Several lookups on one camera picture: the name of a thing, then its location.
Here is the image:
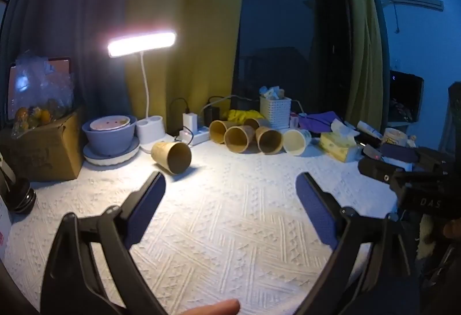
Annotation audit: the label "narrow yellow curtain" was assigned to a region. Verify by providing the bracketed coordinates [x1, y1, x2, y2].
[337, 0, 384, 133]

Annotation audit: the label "purple cloth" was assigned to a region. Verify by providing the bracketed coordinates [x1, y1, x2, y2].
[298, 111, 347, 138]

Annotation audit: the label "white air conditioner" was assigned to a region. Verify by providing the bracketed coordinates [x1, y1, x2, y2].
[381, 0, 446, 14]

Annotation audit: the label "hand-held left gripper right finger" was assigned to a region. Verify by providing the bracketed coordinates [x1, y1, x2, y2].
[295, 172, 422, 315]

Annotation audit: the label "blue bowl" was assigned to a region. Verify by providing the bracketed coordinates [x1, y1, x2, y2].
[81, 116, 138, 157]

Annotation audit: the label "white power strip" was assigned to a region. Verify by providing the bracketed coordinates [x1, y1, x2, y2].
[175, 127, 210, 147]

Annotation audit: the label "white bowl with pink inside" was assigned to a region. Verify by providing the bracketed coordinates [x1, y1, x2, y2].
[89, 115, 132, 132]

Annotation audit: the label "yellow tissue pack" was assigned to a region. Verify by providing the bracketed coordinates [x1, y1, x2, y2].
[319, 119, 361, 162]

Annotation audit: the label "yellow cloth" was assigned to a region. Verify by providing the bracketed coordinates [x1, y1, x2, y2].
[221, 108, 266, 125]

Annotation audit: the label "white woven basket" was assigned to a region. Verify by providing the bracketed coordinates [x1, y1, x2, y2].
[259, 96, 292, 130]

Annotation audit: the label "white charger plug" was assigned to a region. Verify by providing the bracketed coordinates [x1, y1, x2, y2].
[182, 112, 197, 133]

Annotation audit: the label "black power adapter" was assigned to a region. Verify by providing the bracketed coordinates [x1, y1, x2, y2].
[203, 105, 221, 125]

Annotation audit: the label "black cable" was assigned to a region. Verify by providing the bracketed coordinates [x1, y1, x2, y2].
[169, 97, 191, 137]

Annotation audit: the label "white desk lamp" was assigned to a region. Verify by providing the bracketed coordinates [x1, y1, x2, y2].
[107, 30, 178, 153]

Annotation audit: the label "clear plastic cup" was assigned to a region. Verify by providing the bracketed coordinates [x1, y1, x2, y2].
[282, 128, 312, 156]

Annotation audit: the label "wide yellow curtain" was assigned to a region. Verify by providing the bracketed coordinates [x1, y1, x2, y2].
[124, 0, 247, 123]

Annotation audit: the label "white plate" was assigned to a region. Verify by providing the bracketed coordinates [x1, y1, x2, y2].
[83, 137, 141, 168]

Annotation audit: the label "cardboard box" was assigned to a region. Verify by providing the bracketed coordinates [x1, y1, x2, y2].
[0, 107, 85, 183]

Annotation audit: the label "dark grey curtain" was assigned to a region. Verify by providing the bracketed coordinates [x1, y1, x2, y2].
[0, 0, 135, 125]

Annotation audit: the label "black monitor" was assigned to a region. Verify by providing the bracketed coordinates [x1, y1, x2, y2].
[389, 70, 424, 123]

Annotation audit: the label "plastic bag of oranges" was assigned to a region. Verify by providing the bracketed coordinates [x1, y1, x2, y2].
[10, 51, 75, 138]

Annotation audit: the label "small paper packets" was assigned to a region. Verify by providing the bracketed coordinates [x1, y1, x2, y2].
[260, 85, 286, 100]

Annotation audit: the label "person's left hand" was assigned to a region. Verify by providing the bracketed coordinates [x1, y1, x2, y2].
[172, 298, 241, 315]

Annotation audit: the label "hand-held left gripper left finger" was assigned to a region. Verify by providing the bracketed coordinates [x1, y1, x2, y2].
[40, 171, 170, 315]

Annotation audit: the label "white tube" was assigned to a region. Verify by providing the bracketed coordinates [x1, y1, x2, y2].
[356, 120, 383, 140]

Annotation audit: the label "black round device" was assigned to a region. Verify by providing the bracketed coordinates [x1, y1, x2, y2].
[0, 152, 37, 215]

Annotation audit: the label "white box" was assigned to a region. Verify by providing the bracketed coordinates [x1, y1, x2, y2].
[0, 193, 14, 260]

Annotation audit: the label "brown paper cup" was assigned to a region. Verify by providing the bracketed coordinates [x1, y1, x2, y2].
[209, 119, 236, 145]
[224, 125, 256, 153]
[255, 126, 284, 155]
[150, 141, 192, 175]
[243, 118, 269, 130]

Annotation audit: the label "white textured tablecloth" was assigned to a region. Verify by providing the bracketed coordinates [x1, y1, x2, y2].
[3, 135, 400, 315]

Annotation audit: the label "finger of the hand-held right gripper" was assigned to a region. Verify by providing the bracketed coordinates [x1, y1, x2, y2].
[358, 157, 397, 186]
[380, 143, 420, 166]

